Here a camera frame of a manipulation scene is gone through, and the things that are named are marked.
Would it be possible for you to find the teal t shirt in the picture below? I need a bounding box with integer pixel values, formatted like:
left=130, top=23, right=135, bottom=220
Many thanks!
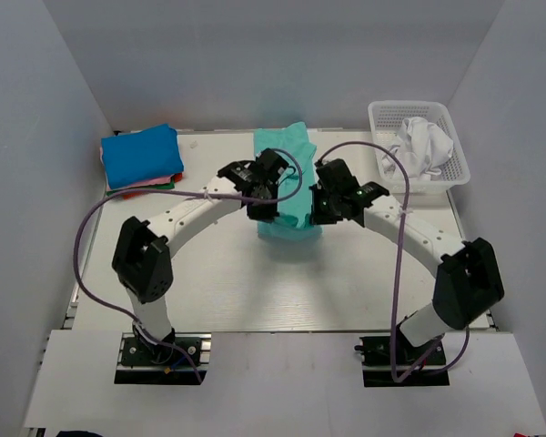
left=252, top=120, right=323, bottom=245

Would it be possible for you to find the white t shirt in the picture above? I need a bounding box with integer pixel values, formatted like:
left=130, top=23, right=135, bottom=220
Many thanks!
left=381, top=117, right=454, bottom=181

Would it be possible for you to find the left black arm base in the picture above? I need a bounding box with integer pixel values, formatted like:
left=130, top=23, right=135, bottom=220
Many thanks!
left=114, top=333, right=211, bottom=386

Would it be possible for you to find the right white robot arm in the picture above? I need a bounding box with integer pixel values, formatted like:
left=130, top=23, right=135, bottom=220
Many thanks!
left=310, top=159, right=505, bottom=363

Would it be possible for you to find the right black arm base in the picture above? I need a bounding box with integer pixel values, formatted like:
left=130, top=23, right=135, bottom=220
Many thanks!
left=354, top=335, right=450, bottom=388

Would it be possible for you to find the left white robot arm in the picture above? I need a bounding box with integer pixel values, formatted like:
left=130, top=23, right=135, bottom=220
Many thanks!
left=112, top=148, right=291, bottom=363

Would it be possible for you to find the red folded t shirt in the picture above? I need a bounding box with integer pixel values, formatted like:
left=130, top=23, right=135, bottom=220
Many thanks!
left=122, top=173, right=183, bottom=199

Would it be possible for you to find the white plastic basket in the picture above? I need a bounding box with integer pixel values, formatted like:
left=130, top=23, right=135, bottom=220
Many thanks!
left=368, top=100, right=470, bottom=195

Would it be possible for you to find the green folded t shirt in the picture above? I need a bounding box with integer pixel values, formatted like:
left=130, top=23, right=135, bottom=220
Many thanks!
left=106, top=180, right=175, bottom=199

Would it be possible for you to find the pink folded t shirt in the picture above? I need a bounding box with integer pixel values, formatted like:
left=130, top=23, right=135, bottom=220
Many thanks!
left=99, top=148, right=174, bottom=191

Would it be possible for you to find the blue folded t shirt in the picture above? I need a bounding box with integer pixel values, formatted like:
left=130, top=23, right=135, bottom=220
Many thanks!
left=100, top=124, right=184, bottom=190

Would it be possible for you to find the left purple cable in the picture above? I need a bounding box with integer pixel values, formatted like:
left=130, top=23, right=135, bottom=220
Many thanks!
left=73, top=147, right=304, bottom=382

